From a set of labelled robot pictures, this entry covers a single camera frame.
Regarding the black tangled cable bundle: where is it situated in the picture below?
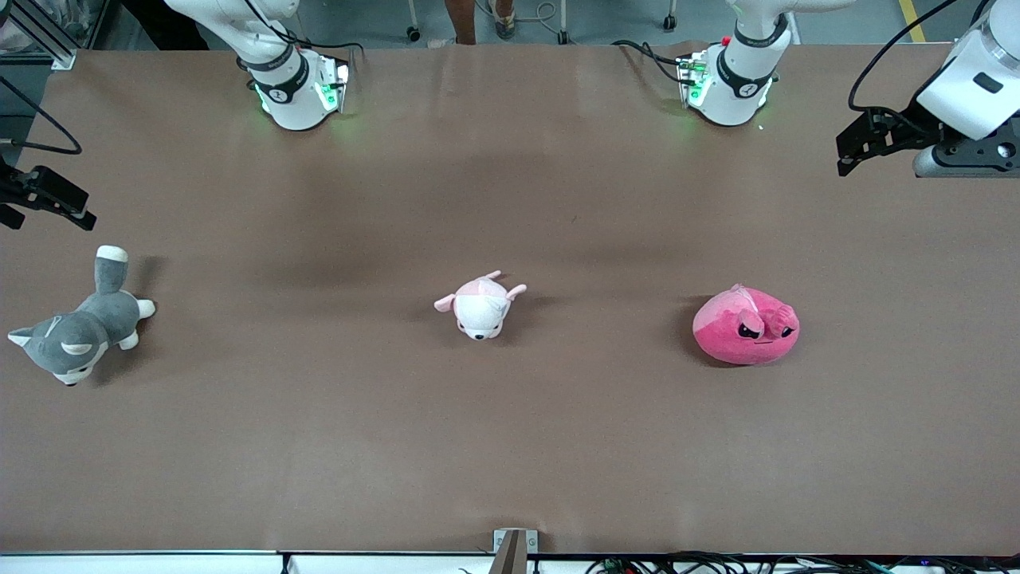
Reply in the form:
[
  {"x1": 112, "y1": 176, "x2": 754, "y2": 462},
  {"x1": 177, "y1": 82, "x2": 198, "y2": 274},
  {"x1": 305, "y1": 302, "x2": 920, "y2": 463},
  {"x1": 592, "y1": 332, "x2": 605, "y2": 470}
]
[{"x1": 586, "y1": 552, "x2": 1020, "y2": 574}]

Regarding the black left base cable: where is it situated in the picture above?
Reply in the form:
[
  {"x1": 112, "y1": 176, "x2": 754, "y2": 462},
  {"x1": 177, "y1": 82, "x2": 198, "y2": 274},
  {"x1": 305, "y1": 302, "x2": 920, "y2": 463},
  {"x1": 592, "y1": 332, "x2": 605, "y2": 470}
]
[{"x1": 612, "y1": 40, "x2": 696, "y2": 85}]

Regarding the brown table cover sheet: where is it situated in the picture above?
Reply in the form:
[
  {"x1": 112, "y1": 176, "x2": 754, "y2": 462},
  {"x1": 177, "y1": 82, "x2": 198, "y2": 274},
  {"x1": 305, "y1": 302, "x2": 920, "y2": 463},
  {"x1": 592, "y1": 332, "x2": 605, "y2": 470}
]
[{"x1": 0, "y1": 41, "x2": 1020, "y2": 557}]

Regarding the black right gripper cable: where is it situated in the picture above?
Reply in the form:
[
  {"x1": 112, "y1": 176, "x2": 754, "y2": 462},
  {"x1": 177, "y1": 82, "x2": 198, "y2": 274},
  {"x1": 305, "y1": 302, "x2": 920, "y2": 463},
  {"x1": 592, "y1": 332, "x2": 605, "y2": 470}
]
[{"x1": 0, "y1": 76, "x2": 84, "y2": 156}]

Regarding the grey white husky plush toy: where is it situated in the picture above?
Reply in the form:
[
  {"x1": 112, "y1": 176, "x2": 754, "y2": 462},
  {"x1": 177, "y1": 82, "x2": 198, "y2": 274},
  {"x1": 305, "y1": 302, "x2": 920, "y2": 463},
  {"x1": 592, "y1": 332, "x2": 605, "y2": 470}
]
[{"x1": 7, "y1": 245, "x2": 156, "y2": 387}]

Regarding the black base cable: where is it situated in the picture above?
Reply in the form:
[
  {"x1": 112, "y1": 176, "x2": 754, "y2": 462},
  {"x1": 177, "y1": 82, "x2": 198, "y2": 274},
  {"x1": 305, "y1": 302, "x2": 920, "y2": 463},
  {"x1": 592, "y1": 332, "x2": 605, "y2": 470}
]
[
  {"x1": 243, "y1": 0, "x2": 366, "y2": 58},
  {"x1": 612, "y1": 40, "x2": 696, "y2": 85}
]

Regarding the person's bare leg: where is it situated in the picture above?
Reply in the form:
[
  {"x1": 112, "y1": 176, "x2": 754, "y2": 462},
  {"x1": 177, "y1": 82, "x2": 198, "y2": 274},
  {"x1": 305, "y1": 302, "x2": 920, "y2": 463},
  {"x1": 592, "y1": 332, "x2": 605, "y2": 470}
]
[{"x1": 445, "y1": 0, "x2": 479, "y2": 45}]

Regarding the white table edge rail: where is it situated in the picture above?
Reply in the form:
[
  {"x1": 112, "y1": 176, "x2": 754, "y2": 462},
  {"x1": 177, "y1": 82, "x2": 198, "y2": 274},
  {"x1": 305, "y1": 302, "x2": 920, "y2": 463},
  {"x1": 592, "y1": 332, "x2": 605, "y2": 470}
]
[{"x1": 0, "y1": 550, "x2": 1020, "y2": 574}]

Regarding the person's sandaled foot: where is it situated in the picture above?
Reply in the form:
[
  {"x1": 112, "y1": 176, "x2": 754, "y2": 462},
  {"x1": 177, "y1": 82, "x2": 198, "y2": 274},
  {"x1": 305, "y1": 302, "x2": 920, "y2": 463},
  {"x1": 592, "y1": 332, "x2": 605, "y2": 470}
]
[{"x1": 489, "y1": 0, "x2": 518, "y2": 41}]

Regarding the aluminium frame profile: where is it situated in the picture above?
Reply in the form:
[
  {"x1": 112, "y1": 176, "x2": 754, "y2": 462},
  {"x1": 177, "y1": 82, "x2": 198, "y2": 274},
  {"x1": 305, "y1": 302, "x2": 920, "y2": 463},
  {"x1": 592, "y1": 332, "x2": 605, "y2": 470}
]
[{"x1": 0, "y1": 0, "x2": 77, "y2": 71}]

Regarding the pale pink white plush toy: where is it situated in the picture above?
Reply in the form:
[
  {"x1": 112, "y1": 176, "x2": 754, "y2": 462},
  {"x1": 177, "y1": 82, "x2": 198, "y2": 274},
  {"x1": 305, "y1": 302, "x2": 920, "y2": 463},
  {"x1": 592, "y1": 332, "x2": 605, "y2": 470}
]
[{"x1": 433, "y1": 270, "x2": 528, "y2": 341}]

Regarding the grey metal table bracket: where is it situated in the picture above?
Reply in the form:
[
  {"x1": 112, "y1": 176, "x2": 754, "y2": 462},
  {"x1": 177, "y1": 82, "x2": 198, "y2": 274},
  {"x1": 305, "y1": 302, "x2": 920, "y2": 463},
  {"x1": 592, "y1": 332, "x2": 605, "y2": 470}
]
[{"x1": 492, "y1": 529, "x2": 539, "y2": 574}]

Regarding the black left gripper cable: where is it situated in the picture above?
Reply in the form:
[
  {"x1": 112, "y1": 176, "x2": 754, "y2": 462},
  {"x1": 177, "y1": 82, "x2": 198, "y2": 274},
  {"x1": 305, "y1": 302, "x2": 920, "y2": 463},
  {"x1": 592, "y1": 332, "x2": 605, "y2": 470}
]
[{"x1": 848, "y1": 0, "x2": 957, "y2": 112}]

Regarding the black right base cable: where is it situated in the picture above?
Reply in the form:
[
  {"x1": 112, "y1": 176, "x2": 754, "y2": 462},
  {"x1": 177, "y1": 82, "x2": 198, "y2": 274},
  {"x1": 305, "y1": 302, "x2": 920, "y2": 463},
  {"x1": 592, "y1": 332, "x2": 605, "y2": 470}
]
[{"x1": 243, "y1": 0, "x2": 366, "y2": 58}]

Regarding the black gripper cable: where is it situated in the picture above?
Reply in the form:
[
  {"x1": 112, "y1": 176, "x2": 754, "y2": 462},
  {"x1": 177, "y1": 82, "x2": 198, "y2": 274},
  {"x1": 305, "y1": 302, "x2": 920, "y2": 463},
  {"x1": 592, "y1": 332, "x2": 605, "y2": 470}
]
[
  {"x1": 0, "y1": 76, "x2": 84, "y2": 156},
  {"x1": 848, "y1": 0, "x2": 957, "y2": 112}
]

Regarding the round hot pink plush toy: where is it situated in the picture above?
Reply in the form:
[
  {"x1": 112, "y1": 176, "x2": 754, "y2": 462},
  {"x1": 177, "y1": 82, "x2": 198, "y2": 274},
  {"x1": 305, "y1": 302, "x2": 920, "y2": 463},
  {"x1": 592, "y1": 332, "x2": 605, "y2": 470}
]
[{"x1": 692, "y1": 284, "x2": 801, "y2": 367}]

